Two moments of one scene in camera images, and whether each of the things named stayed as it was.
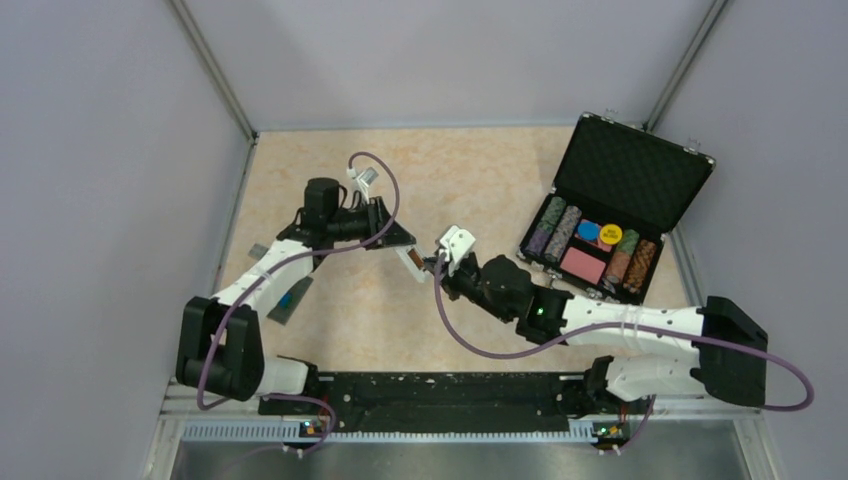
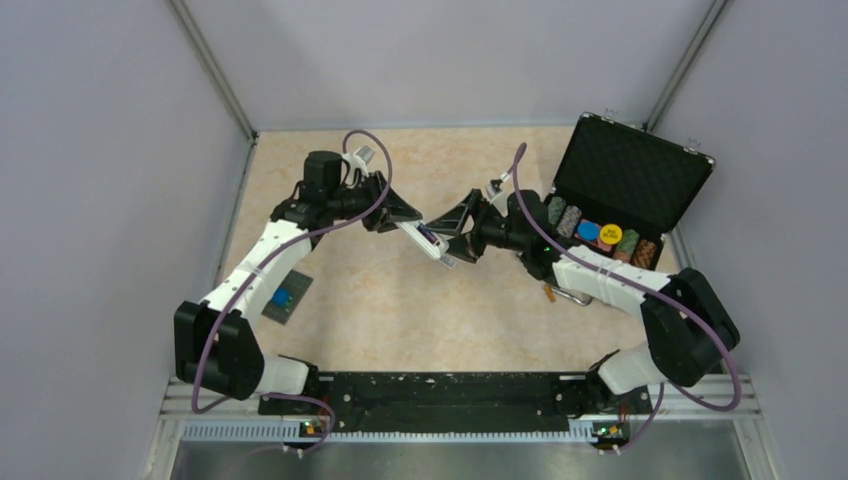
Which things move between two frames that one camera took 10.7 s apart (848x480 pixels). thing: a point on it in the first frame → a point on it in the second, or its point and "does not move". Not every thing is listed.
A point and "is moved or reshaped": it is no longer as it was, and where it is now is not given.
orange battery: x=417 y=260 is moved or reshaped
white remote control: x=420 y=274 → x=434 y=244
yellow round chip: x=610 y=233 does not move
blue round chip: x=588 y=230 does not move
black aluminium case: x=617 y=192 does not move
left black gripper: x=377 y=216 → x=392 y=209
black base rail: x=451 y=400 does not move
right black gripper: x=449 y=283 → x=469 y=247
